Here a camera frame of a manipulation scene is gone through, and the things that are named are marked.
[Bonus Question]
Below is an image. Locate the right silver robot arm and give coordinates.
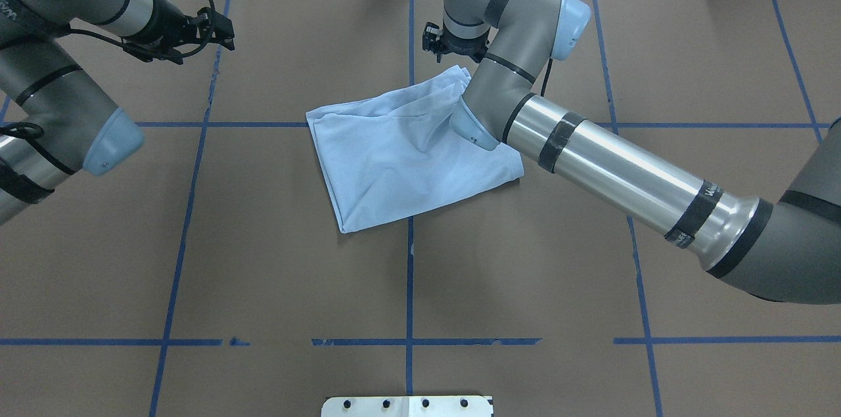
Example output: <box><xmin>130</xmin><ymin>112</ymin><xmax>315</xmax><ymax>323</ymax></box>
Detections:
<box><xmin>423</xmin><ymin>0</ymin><xmax>840</xmax><ymax>305</ymax></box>

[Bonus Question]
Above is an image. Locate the light blue t-shirt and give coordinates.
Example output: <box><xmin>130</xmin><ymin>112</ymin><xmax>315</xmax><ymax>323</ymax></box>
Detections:
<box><xmin>306</xmin><ymin>65</ymin><xmax>524</xmax><ymax>234</ymax></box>

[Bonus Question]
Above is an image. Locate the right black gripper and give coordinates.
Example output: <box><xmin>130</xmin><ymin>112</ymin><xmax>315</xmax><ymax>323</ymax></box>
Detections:
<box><xmin>422</xmin><ymin>22</ymin><xmax>489</xmax><ymax>64</ymax></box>

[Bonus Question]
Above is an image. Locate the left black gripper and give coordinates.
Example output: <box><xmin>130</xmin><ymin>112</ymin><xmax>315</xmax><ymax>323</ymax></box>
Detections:
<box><xmin>99</xmin><ymin>0</ymin><xmax>235</xmax><ymax>64</ymax></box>

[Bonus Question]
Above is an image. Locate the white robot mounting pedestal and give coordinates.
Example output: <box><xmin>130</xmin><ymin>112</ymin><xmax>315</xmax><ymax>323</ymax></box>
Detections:
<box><xmin>321</xmin><ymin>394</ymin><xmax>495</xmax><ymax>416</ymax></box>

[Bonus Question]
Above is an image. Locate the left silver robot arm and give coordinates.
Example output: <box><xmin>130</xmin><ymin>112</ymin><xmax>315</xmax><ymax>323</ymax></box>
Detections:
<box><xmin>1</xmin><ymin>0</ymin><xmax>235</xmax><ymax>223</ymax></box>

